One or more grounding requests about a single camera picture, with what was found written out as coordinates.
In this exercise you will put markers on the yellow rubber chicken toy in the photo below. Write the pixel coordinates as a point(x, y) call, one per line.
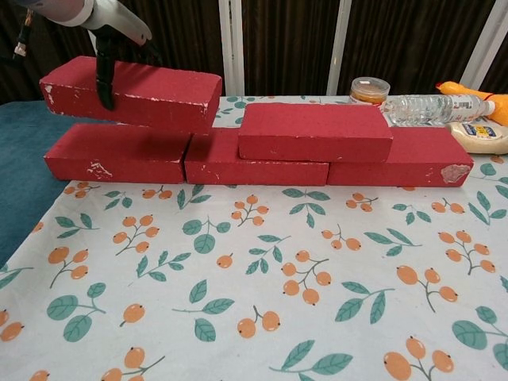
point(464, 90)

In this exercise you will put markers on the clear plastic water bottle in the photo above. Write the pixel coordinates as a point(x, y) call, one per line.
point(424, 110)

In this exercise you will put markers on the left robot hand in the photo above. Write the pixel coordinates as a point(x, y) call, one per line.
point(115, 18)

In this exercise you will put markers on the clear jar of brown paste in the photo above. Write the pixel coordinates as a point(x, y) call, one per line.
point(367, 93)

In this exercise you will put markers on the dark partition screen white frame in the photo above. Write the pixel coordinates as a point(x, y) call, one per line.
point(278, 43)

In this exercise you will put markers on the teal table cover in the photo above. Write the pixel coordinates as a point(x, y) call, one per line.
point(24, 178)

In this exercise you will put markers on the floral fruit print tablecloth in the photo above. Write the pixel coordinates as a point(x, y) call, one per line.
point(254, 258)

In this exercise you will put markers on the mayonnaise squeeze bottle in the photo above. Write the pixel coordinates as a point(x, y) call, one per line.
point(476, 137)

